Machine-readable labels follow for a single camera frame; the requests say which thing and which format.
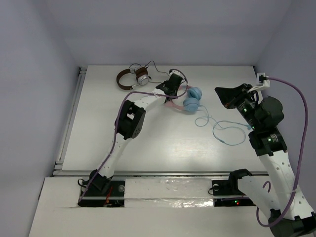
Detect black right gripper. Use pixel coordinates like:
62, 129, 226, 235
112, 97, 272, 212
215, 83, 262, 130

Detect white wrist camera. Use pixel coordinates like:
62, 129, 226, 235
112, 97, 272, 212
248, 73, 270, 93
169, 69, 181, 76

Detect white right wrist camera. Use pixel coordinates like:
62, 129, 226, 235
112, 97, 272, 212
248, 73, 270, 93

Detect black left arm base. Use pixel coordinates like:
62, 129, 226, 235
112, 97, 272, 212
78, 179, 126, 208

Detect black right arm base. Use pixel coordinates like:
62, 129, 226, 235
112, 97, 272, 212
208, 180, 255, 207

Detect brown silver headphones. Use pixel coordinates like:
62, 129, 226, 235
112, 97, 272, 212
116, 66, 150, 90

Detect black headphone cable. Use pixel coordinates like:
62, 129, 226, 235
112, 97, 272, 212
128, 60, 171, 83

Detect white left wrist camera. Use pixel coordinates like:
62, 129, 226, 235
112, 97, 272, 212
169, 69, 181, 76

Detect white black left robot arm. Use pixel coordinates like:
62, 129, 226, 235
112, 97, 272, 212
82, 69, 188, 196

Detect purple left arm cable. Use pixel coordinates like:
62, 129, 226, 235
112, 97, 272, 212
78, 70, 190, 205

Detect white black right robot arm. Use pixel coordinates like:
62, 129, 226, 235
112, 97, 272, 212
215, 84, 316, 237

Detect pink blue cat-ear headphones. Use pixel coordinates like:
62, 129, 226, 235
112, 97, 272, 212
165, 86, 202, 113

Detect aluminium rail frame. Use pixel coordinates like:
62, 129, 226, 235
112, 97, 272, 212
54, 65, 265, 176

